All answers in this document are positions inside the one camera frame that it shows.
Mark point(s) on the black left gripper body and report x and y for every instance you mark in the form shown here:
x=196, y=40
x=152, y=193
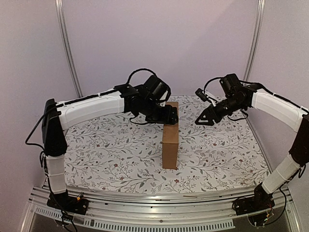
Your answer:
x=157, y=116

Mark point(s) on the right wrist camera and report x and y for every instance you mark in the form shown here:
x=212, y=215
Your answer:
x=206, y=96

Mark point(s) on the brown cardboard box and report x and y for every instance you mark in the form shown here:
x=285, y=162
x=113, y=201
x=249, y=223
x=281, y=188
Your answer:
x=170, y=143

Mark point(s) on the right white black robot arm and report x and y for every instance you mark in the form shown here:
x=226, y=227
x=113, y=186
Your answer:
x=229, y=94

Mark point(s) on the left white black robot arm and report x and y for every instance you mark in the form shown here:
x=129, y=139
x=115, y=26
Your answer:
x=148, y=99

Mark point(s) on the small wooden stick on rail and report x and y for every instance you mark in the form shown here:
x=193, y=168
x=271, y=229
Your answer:
x=190, y=196

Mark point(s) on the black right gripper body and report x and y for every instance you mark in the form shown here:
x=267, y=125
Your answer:
x=215, y=111

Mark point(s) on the right aluminium corner post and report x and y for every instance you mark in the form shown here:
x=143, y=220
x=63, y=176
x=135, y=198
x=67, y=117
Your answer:
x=255, y=39

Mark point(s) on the aluminium front rail frame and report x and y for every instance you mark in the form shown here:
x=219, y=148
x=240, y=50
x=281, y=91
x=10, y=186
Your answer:
x=209, y=212

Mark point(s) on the white floral table cloth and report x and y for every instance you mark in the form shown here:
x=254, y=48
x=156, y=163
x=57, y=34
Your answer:
x=111, y=153

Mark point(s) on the aluminium corner post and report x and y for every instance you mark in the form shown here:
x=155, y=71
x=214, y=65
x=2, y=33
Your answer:
x=67, y=48
x=255, y=39

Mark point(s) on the left aluminium corner post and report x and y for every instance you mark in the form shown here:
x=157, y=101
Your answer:
x=67, y=48

